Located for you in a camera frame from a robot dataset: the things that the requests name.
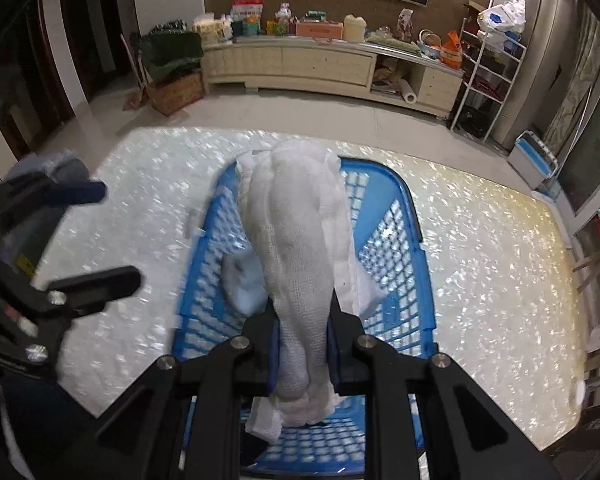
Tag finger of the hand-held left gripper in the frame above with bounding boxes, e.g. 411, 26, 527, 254
45, 179, 109, 207
20, 266, 142, 362

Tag silver refrigerator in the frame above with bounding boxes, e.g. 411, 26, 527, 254
494, 0, 577, 152

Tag blue and white storage box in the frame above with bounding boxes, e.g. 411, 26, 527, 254
507, 130, 559, 189

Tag broom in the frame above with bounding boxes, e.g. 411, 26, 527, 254
121, 34, 149, 112

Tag white waffle towel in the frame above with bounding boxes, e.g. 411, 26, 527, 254
222, 140, 388, 443

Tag cardboard box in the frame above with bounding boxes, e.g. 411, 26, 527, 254
145, 72, 207, 117

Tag blue plastic basket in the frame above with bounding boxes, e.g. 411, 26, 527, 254
172, 157, 438, 478

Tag pink box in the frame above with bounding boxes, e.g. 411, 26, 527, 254
295, 20, 344, 41

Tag white metal rack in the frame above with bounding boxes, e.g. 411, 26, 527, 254
449, 2, 529, 144

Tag white plastic bag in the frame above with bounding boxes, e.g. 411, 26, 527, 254
477, 0, 527, 37

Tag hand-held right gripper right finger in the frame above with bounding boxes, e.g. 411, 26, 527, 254
330, 292, 562, 480

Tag light blue cloth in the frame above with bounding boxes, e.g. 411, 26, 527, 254
222, 252, 269, 317

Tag cream tv cabinet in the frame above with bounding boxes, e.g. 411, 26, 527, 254
200, 36, 466, 119

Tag cream lidded jar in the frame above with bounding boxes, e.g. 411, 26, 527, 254
343, 14, 368, 44

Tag dark green bag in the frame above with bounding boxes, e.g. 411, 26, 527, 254
139, 30, 205, 84

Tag orange plastic bag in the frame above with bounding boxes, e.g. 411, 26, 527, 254
440, 30, 464, 69

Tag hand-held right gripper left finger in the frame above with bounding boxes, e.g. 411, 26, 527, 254
95, 305, 281, 480

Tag tissue box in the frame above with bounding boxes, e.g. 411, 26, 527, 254
193, 16, 227, 47

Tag white paper roll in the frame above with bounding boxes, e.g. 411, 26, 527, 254
397, 78, 419, 107

